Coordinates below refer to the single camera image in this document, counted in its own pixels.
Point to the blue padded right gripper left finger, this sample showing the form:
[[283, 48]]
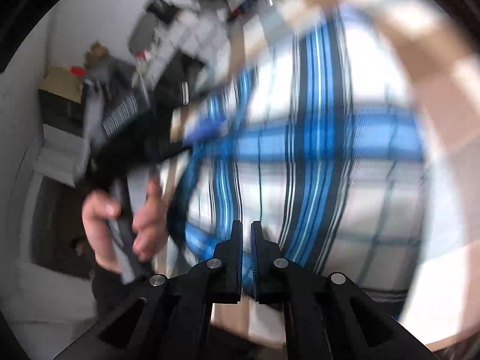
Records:
[[227, 277]]

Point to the checkered bed blanket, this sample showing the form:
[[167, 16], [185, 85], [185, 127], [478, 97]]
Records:
[[442, 73]]

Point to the grey chair back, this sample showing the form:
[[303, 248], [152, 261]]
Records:
[[143, 34]]

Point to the white drawer desk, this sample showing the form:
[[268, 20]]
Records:
[[209, 35]]

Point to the blue white plaid shirt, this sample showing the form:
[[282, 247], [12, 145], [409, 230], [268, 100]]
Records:
[[317, 140]]

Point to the person's left hand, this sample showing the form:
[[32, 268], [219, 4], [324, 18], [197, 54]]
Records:
[[149, 225]]

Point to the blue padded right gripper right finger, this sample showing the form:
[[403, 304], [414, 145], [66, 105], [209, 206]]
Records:
[[267, 288]]

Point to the cardboard box on fridge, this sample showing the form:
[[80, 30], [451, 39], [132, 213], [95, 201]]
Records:
[[66, 82]]

